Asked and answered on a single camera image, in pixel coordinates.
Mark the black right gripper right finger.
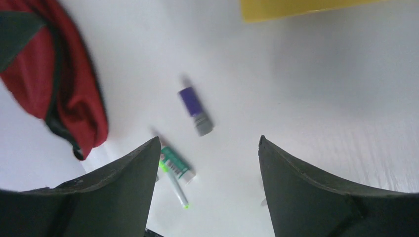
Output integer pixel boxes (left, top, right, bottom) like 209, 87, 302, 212
258, 136, 419, 237

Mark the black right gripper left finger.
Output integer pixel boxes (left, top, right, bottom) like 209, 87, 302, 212
0, 137, 161, 237

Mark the red student backpack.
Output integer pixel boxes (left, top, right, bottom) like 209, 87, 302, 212
0, 0, 108, 160

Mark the yellow notebook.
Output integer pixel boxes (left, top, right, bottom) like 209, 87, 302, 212
240, 0, 376, 22

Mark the green capped white pen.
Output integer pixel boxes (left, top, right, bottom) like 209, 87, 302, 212
159, 160, 189, 209

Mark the green white glue stick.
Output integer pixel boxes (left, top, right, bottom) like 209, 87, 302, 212
160, 137, 196, 185

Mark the purple capped small tube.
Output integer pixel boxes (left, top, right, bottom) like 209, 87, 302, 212
178, 86, 214, 136

